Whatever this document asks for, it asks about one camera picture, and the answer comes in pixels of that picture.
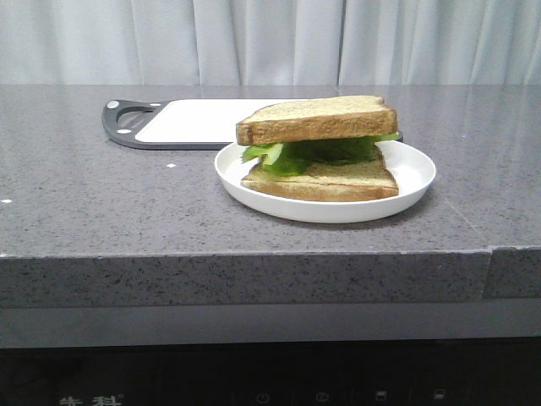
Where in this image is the white round plate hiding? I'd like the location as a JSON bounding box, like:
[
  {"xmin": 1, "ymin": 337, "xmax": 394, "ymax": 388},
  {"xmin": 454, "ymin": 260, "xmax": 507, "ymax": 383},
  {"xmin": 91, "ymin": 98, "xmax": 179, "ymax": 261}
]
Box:
[{"xmin": 214, "ymin": 141, "xmax": 437, "ymax": 224}]

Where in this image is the white cutting board black rim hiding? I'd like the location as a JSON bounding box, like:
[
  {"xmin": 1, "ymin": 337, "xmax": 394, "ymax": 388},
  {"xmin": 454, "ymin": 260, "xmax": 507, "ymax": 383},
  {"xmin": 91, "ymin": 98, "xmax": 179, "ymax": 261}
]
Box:
[{"xmin": 102, "ymin": 99, "xmax": 307, "ymax": 150}]

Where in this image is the black appliance control panel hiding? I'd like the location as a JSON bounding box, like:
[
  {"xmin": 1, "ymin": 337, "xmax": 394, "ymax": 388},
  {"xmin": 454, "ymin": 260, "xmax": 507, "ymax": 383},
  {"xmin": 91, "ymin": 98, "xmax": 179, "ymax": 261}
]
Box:
[{"xmin": 1, "ymin": 337, "xmax": 540, "ymax": 405}]

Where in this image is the green lettuce leaf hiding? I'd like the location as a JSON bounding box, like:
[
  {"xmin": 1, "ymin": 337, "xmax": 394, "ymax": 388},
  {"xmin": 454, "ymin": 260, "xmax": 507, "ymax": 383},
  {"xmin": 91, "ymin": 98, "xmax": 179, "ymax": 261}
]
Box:
[{"xmin": 241, "ymin": 133, "xmax": 402, "ymax": 176}]

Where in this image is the bread slice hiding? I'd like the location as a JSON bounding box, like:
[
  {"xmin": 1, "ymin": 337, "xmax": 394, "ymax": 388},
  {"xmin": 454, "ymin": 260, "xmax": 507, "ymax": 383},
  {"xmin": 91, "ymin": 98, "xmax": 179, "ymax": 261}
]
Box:
[
  {"xmin": 241, "ymin": 145, "xmax": 399, "ymax": 202},
  {"xmin": 236, "ymin": 95, "xmax": 398, "ymax": 145}
]

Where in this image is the grey curtain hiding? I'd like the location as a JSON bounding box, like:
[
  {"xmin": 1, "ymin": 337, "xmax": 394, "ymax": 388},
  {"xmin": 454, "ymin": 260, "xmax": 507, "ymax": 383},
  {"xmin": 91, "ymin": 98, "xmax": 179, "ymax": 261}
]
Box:
[{"xmin": 1, "ymin": 1, "xmax": 540, "ymax": 85}]

